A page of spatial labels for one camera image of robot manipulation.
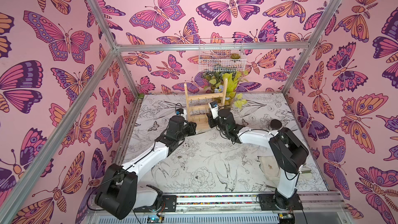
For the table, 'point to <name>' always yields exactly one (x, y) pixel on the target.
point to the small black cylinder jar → (275, 124)
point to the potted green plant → (212, 81)
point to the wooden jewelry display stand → (198, 105)
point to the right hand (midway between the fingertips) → (210, 110)
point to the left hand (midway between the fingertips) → (197, 123)
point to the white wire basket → (222, 60)
